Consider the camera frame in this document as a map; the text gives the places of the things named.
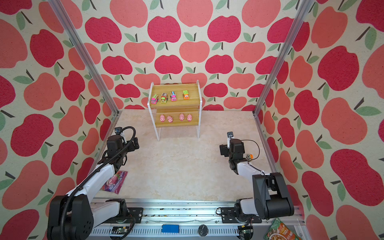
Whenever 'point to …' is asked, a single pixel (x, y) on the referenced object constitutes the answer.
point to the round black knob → (203, 230)
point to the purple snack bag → (114, 184)
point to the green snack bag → (278, 230)
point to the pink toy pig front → (189, 117)
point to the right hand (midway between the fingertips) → (233, 146)
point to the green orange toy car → (249, 156)
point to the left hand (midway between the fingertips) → (130, 140)
